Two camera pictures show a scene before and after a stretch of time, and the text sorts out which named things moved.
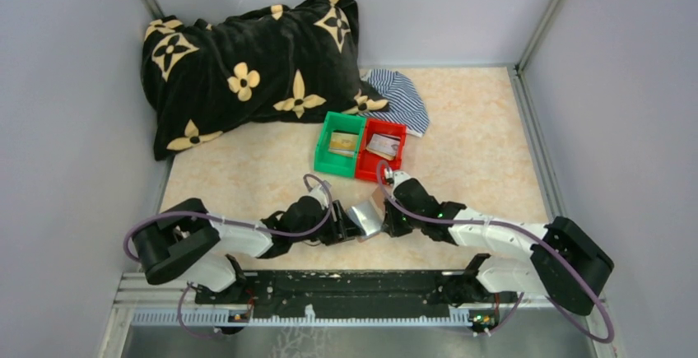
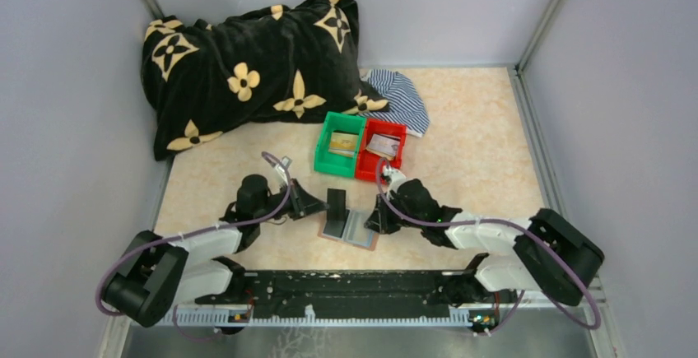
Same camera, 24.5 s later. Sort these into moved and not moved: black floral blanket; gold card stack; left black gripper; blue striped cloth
Moved: left black gripper
Not moved: gold card stack; black floral blanket; blue striped cloth
